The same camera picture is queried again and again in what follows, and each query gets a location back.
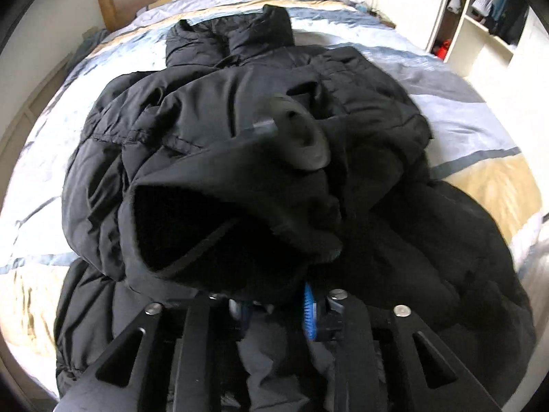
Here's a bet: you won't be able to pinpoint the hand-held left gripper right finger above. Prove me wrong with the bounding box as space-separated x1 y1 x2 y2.
301 284 503 412

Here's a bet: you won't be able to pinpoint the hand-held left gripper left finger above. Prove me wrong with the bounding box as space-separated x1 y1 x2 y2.
57 293 248 412

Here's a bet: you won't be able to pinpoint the beige wall panelling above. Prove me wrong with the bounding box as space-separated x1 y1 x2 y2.
0 51 74 153

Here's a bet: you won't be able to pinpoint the hanging clothes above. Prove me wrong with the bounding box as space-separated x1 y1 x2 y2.
446 0 531 46

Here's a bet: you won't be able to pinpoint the grey folded cloth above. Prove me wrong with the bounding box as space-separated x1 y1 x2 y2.
77 28 110 59

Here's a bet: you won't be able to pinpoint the black puffer jacket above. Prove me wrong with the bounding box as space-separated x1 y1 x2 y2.
54 4 539 412

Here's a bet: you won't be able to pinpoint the striped duvet cover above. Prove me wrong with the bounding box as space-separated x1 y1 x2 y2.
0 0 549 400

